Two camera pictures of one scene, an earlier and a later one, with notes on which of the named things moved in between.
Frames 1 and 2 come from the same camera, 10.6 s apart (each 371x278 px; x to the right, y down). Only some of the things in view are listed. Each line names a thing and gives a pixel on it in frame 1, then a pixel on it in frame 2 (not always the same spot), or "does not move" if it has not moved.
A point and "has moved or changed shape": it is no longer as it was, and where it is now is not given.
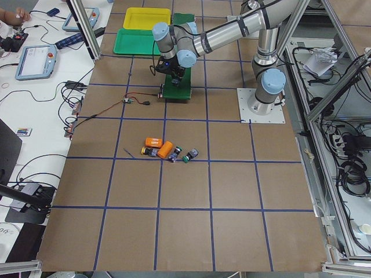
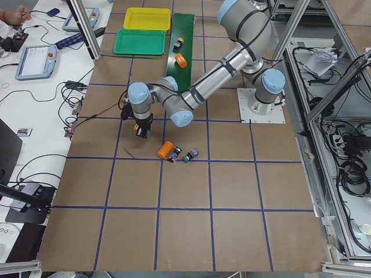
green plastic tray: [135, 41] does not move
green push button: [173, 156] does not move
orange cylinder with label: [153, 142] has moved or changed shape
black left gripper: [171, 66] to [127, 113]
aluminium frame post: [80, 11] does not move
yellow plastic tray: [144, 18] does not move
